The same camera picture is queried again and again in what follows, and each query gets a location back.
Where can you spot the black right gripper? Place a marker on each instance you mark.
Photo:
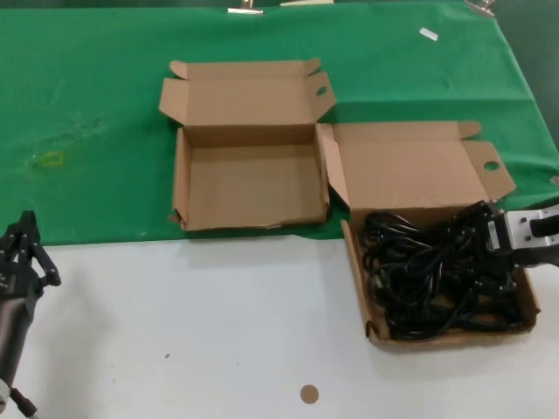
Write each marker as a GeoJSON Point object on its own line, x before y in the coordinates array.
{"type": "Point", "coordinates": [495, 235]}

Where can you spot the white tape piece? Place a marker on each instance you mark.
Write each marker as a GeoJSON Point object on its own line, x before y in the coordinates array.
{"type": "Point", "coordinates": [428, 34]}

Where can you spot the open brown cardboard box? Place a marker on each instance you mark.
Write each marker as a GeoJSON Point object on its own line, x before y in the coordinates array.
{"type": "Point", "coordinates": [406, 170]}
{"type": "Point", "coordinates": [253, 183]}

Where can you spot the metal binder clip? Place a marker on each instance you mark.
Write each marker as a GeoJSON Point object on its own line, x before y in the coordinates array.
{"type": "Point", "coordinates": [245, 9]}
{"type": "Point", "coordinates": [480, 6]}

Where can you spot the brown round paper disc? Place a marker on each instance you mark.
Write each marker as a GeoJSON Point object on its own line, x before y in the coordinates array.
{"type": "Point", "coordinates": [309, 394]}

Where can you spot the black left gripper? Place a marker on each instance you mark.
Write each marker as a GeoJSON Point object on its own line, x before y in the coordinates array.
{"type": "Point", "coordinates": [13, 279]}

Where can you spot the green tablecloth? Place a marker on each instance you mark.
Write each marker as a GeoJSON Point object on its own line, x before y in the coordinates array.
{"type": "Point", "coordinates": [109, 87]}

